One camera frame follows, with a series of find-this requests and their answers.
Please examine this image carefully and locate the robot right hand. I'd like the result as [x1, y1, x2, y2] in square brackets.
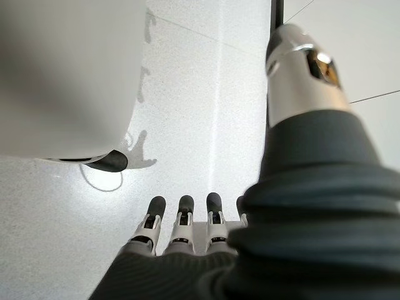
[89, 23, 400, 300]

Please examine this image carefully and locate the robot right leg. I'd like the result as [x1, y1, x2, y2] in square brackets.
[0, 0, 148, 173]

